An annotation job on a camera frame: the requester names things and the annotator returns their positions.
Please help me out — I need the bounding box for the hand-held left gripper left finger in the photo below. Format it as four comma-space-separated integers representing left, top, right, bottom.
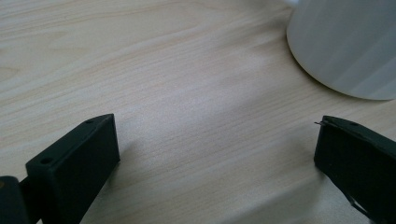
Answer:
19, 113, 121, 224

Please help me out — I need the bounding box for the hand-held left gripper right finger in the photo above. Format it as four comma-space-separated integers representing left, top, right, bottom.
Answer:
313, 115, 396, 224

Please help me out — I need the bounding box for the white cup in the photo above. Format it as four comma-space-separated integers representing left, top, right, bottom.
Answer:
284, 0, 396, 101

